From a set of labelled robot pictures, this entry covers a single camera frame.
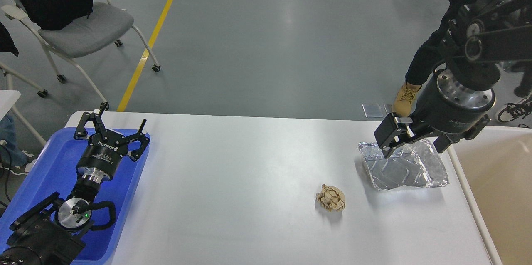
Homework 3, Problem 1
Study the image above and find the clear floor plate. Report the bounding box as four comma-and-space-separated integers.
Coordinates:
362, 103, 384, 118

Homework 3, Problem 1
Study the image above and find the black white sneaker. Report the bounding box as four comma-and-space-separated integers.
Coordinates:
496, 96, 532, 123

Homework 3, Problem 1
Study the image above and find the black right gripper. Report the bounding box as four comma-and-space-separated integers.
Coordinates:
374, 69, 496, 159

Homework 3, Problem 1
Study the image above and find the tan left boot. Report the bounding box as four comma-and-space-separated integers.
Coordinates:
392, 82, 422, 117

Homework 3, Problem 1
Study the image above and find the aluminium foil tray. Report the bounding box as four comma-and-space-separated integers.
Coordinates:
358, 139, 449, 191

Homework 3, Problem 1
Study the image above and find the grey office chair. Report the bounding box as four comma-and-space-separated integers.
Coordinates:
2, 0, 161, 109

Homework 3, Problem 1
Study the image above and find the blue plastic tray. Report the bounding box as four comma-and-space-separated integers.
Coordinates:
0, 127, 149, 265

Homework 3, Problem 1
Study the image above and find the crumpled brown paper ball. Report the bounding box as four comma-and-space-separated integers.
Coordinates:
315, 185, 346, 212

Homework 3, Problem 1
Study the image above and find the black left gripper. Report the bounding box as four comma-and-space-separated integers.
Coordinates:
74, 112, 150, 181

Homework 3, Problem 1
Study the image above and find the beige plastic bin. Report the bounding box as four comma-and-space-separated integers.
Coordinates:
452, 126, 532, 265

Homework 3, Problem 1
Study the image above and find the black cable at left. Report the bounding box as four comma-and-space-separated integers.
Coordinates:
0, 140, 13, 207

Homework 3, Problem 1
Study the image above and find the person in black trousers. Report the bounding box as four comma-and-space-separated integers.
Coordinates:
405, 0, 495, 86

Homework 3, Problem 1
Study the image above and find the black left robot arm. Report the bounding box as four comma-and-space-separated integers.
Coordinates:
1, 111, 150, 265

